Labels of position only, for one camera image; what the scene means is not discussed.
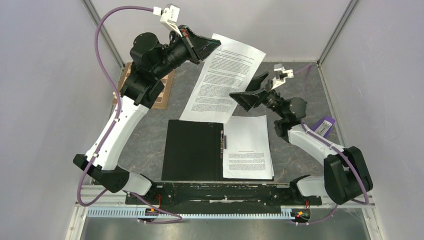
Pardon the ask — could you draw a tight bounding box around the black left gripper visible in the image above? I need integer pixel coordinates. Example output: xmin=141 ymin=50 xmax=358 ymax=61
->
xmin=152 ymin=25 xmax=222 ymax=80

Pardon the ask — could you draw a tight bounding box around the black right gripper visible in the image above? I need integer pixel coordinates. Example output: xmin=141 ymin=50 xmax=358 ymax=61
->
xmin=230 ymin=71 xmax=288 ymax=119

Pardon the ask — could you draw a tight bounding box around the printed paper sheet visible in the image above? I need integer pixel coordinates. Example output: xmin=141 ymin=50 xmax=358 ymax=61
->
xmin=179 ymin=33 xmax=266 ymax=124
xmin=222 ymin=115 xmax=274 ymax=181

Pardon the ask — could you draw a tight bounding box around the blue folder with black inside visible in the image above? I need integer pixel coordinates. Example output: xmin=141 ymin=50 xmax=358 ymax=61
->
xmin=161 ymin=119 xmax=274 ymax=181

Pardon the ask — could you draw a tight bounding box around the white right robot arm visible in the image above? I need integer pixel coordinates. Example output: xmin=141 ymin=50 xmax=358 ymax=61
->
xmin=229 ymin=72 xmax=373 ymax=205

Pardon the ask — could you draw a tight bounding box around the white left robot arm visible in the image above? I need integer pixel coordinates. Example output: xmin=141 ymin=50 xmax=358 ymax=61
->
xmin=73 ymin=25 xmax=222 ymax=204

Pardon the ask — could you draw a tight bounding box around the wooden chessboard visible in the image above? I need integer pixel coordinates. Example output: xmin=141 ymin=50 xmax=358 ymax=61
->
xmin=117 ymin=62 xmax=176 ymax=109

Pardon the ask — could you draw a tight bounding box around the purple metronome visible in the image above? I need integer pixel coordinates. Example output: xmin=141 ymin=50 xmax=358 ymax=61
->
xmin=310 ymin=115 xmax=336 ymax=139

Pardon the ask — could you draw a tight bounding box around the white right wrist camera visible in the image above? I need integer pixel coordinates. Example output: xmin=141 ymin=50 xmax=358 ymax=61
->
xmin=270 ymin=63 xmax=294 ymax=90

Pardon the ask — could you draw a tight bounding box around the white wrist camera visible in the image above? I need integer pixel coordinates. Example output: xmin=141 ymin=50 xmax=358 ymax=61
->
xmin=153 ymin=3 xmax=183 ymax=37
xmin=270 ymin=63 xmax=294 ymax=90

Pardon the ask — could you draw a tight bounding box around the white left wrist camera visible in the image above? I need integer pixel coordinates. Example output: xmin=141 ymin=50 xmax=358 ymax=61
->
xmin=153 ymin=3 xmax=183 ymax=37

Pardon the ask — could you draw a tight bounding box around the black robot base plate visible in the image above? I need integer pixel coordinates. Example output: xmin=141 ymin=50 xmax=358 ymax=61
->
xmin=143 ymin=181 xmax=322 ymax=214

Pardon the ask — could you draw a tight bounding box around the aluminium frame rail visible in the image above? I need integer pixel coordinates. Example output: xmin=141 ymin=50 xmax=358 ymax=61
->
xmin=65 ymin=179 xmax=381 ymax=240

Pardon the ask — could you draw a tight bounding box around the light blue cable duct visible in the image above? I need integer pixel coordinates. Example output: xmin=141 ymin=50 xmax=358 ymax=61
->
xmin=87 ymin=207 xmax=309 ymax=220

